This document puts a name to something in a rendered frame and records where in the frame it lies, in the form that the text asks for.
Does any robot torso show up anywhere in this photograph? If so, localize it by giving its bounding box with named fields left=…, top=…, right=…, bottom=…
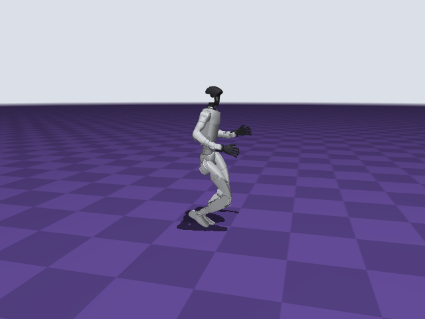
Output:
left=200, top=107, right=220, bottom=163

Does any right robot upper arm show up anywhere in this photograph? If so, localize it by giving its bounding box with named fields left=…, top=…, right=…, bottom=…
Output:
left=192, top=110, right=211, bottom=142

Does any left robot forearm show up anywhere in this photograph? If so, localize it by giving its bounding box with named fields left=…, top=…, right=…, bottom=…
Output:
left=217, top=130, right=236, bottom=139

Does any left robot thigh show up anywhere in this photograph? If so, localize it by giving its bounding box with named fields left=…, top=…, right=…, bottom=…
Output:
left=214, top=152, right=230, bottom=196

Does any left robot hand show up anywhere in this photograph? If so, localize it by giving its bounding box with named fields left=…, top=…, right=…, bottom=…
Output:
left=230, top=125, right=252, bottom=137

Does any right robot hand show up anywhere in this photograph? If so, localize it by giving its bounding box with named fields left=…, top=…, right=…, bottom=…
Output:
left=215, top=144, right=240, bottom=158

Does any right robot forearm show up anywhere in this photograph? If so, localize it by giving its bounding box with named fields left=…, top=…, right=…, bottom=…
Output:
left=194, top=132, right=222, bottom=151

